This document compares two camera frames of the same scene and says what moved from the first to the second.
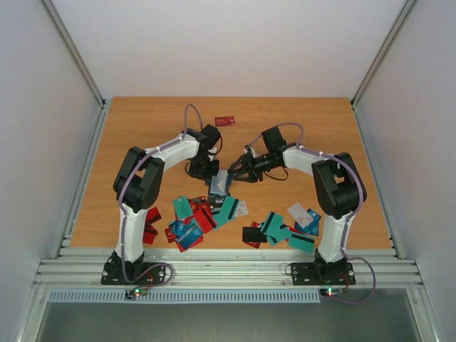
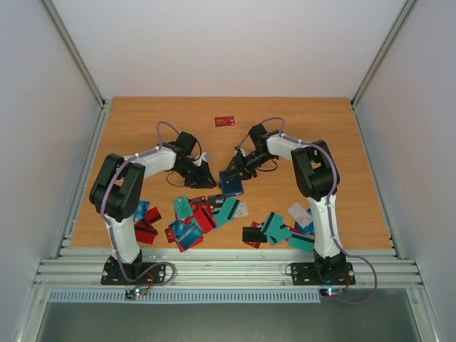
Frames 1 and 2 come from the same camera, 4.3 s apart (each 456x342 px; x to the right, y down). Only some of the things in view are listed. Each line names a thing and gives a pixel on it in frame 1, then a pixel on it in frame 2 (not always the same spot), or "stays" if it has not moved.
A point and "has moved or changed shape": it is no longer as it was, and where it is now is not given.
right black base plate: [318, 273] stays
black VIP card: [216, 201] stays
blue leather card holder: [221, 184] has moved or changed shape
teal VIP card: [182, 207] stays
